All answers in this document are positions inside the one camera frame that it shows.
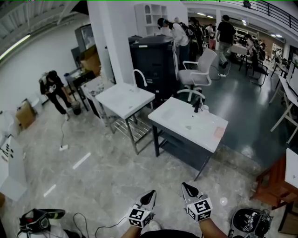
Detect fluorescent tube light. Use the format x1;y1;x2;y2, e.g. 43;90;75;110
0;33;32;61

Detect black office chair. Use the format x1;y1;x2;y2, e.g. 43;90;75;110
247;49;269;87

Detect black side table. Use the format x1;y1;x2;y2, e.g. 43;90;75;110
67;70;96;112

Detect black balcony railing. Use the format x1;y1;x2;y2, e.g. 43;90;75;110
221;0;298;36

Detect marble counter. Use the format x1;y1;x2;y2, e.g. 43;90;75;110
80;74;117;127

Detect black round helmet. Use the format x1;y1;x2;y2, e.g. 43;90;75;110
230;208;273;238

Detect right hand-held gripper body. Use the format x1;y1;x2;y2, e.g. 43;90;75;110
183;193;214;223

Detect white shelf cabinet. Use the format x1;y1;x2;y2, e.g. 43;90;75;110
134;3;169;37

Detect white basin on metal frame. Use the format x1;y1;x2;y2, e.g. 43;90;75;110
95;82;156;156

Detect person's black clothing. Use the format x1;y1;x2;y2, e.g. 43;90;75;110
139;229;203;238

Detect black faucet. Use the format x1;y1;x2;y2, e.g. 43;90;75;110
192;97;203;113

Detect computer monitor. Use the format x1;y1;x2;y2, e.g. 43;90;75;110
287;60;298;87

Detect stacked cardboard boxes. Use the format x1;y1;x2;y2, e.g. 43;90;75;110
80;44;102;73

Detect wooden stool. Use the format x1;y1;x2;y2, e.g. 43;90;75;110
250;155;298;211

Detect dark large printer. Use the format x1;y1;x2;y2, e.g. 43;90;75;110
128;34;178;104

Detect person's right forearm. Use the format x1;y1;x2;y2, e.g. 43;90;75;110
199;217;224;238

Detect cardboard box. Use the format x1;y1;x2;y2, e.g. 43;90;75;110
14;99;37;130

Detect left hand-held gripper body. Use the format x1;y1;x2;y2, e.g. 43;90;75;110
127;198;156;230

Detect white laptop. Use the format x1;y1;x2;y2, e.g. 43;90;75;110
284;147;298;189

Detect white curved faucet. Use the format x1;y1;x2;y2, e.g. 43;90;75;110
132;69;148;87

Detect white low cabinet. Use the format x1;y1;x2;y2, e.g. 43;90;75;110
0;134;28;202

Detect person's left forearm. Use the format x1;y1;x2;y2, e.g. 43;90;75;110
120;225;145;238

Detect black bucket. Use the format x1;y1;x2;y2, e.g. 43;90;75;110
72;101;82;116

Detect white desk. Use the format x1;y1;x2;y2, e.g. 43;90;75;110
269;74;298;144

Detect grey glass cabinet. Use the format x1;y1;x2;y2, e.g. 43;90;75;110
74;23;96;51

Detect black strapped goggles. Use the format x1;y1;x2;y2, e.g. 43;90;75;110
18;208;66;233

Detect black floor cable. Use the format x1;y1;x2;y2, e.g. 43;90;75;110
73;212;131;238

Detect white office chair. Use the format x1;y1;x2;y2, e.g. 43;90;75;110
176;48;217;102

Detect white basin on dark vanity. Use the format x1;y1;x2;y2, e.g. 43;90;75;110
148;96;229;182

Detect grey power cable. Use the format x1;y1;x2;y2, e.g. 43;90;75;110
60;113;68;147

